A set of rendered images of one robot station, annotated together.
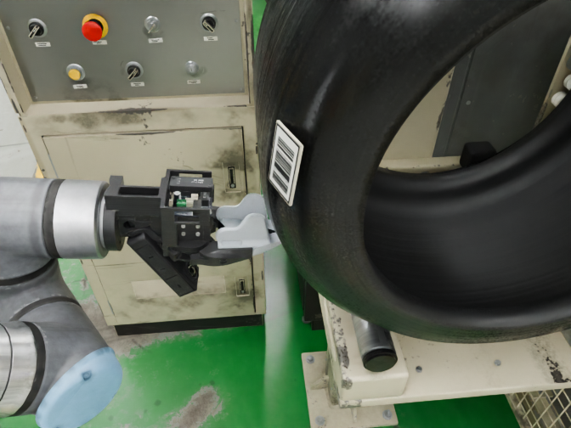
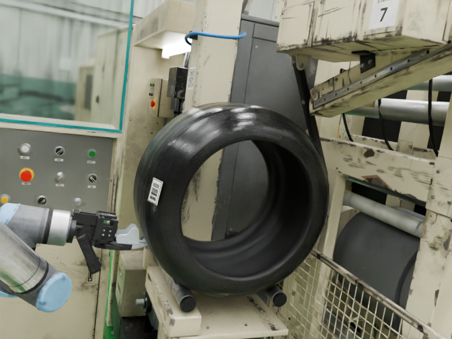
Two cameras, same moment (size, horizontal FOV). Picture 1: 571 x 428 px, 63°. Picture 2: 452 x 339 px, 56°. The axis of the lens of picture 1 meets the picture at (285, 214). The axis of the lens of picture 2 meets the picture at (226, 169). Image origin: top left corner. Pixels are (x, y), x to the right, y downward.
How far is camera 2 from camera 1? 75 cm
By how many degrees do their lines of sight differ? 36
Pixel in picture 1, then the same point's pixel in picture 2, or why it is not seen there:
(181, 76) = (69, 206)
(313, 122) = (165, 176)
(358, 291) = (178, 251)
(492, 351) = (243, 321)
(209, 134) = not seen: hidden behind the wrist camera
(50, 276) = not seen: hidden behind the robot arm
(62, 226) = (55, 222)
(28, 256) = (32, 238)
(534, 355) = (263, 322)
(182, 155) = (60, 255)
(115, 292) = not seen: outside the picture
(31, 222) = (42, 219)
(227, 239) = (121, 239)
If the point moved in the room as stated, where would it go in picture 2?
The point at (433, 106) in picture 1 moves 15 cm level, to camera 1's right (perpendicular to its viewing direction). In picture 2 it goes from (209, 212) to (249, 214)
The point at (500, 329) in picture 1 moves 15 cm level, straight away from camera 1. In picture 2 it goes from (237, 281) to (255, 265)
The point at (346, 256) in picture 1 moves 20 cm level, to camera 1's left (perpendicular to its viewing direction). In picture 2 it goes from (174, 231) to (92, 227)
